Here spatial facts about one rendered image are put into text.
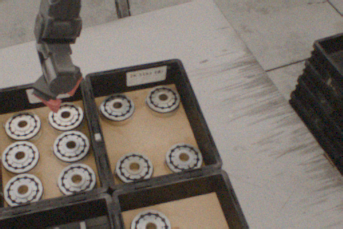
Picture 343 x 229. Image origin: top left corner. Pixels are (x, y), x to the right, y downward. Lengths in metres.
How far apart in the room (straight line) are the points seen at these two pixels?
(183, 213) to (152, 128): 0.29
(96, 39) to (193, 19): 0.41
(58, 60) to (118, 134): 0.48
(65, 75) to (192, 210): 0.52
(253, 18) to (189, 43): 1.32
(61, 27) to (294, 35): 2.24
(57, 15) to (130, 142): 0.54
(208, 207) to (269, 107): 0.54
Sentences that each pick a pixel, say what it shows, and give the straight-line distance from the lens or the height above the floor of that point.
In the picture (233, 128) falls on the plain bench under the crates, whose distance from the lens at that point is 1.51.
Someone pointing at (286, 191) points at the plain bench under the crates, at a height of 0.70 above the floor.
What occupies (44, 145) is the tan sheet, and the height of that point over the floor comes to 0.83.
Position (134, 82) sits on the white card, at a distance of 1.37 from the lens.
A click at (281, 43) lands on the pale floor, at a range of 2.91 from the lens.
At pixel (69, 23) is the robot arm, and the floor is 1.32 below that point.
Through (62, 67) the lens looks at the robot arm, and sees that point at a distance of 0.87.
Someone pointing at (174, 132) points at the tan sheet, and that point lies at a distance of 1.31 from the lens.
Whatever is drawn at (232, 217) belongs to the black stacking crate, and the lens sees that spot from 1.15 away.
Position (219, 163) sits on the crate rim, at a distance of 1.15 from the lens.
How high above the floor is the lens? 1.90
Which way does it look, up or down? 56 degrees down
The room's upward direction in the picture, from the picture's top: straight up
